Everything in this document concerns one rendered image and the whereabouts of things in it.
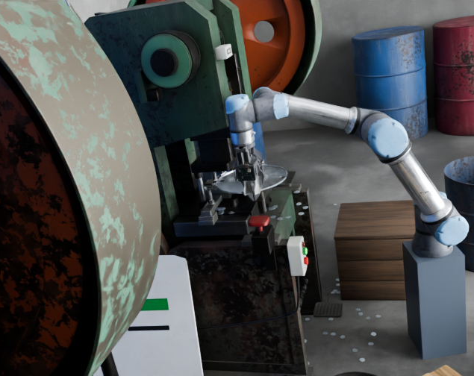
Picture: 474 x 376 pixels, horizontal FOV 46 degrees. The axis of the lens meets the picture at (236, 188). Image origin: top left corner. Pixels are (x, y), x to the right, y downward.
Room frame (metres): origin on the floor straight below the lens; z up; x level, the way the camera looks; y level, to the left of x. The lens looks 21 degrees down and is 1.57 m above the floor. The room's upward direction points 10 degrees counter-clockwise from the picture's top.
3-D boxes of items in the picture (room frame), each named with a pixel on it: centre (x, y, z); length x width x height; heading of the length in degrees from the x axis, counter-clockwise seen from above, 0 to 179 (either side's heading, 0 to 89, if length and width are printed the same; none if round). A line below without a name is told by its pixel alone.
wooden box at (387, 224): (2.43, -0.65, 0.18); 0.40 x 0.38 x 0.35; 72
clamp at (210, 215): (1.99, 0.11, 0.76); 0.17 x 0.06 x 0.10; 161
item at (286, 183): (2.09, -0.11, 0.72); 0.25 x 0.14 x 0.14; 71
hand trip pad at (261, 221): (1.76, -0.06, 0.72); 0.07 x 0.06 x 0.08; 71
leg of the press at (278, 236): (1.94, 0.27, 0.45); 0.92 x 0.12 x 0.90; 71
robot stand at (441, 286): (1.89, -0.71, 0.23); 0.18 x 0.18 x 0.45; 89
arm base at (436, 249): (1.89, -0.71, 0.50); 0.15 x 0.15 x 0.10
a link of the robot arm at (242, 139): (1.74, -0.05, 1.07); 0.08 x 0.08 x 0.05
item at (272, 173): (2.11, -0.07, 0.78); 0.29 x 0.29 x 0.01
